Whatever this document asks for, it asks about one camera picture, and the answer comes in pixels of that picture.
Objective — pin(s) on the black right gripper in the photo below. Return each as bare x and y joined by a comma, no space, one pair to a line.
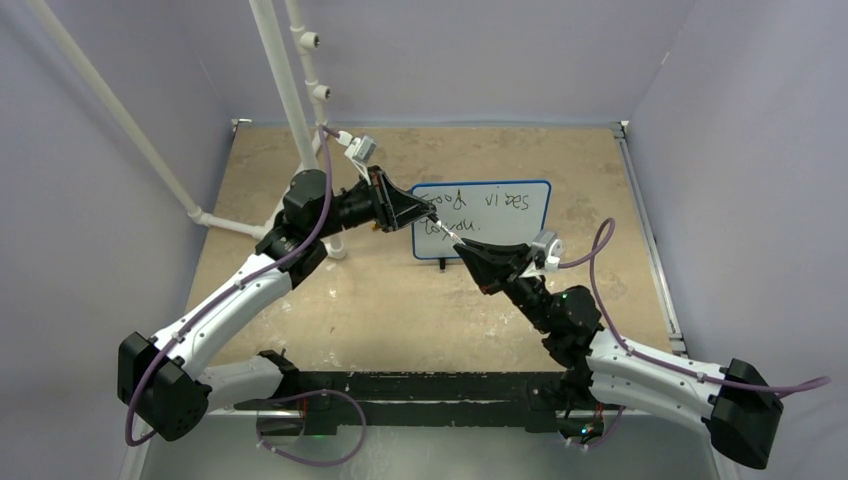
491,263

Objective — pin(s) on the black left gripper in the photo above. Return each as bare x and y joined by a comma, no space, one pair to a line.
393,209

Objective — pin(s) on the white marker pen black cap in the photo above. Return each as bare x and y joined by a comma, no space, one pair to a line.
454,237

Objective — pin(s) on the blue framed whiteboard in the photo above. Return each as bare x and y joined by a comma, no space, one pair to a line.
494,212

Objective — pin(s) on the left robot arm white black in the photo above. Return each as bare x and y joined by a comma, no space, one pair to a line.
167,380

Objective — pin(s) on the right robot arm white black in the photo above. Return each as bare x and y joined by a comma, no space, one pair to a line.
731,405

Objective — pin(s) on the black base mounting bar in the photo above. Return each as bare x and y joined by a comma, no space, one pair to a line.
537,402

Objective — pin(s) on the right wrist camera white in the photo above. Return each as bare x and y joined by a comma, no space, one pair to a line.
545,251

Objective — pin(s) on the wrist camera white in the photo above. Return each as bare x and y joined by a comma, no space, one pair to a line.
545,251
358,150

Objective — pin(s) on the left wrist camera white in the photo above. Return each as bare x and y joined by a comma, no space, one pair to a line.
358,150

